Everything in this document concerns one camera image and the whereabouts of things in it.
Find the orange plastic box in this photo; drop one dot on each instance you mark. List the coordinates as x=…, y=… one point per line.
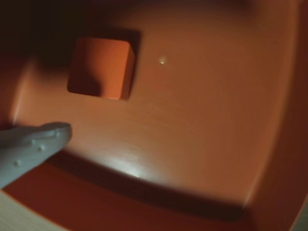
x=204, y=120

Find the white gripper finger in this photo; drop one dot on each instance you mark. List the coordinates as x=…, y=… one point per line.
x=24, y=154

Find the orange cube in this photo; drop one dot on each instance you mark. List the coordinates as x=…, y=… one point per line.
x=106, y=67

